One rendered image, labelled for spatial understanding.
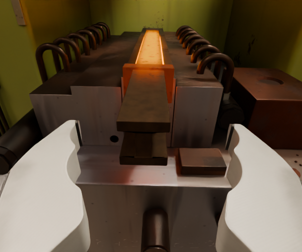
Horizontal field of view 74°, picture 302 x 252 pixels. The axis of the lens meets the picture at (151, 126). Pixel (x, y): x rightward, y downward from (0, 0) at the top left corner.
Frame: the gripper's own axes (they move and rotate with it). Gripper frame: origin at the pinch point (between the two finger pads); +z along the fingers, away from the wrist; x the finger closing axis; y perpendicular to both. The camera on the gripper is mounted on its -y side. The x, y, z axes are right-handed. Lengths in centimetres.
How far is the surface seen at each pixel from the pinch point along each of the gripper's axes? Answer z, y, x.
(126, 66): 7.9, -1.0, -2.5
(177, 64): 17.1, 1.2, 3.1
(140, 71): 7.2, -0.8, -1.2
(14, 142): 5.6, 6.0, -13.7
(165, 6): 57, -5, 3
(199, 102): 9.1, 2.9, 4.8
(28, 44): 23.1, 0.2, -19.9
